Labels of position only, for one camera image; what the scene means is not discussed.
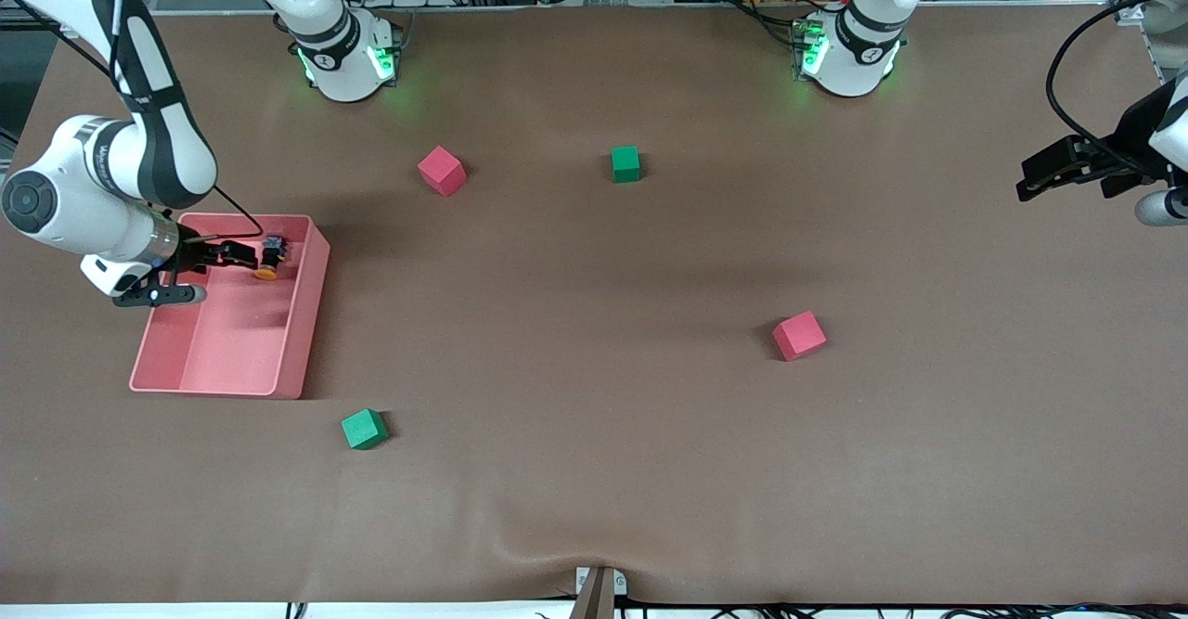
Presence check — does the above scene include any yellow push button switch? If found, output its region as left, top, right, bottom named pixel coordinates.
left=254, top=234, right=291, bottom=282

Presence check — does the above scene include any pink plastic bin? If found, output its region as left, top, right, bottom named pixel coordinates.
left=129, top=213, right=331, bottom=401

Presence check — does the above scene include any pink foam cube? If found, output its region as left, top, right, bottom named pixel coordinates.
left=417, top=146, right=468, bottom=199
left=771, top=311, right=828, bottom=362

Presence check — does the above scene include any brown table mat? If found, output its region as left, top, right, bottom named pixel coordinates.
left=0, top=2, right=1188, bottom=606

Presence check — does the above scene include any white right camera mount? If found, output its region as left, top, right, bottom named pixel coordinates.
left=81, top=252, right=157, bottom=298

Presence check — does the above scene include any metal camera bracket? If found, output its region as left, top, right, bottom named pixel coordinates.
left=568, top=565, right=628, bottom=619

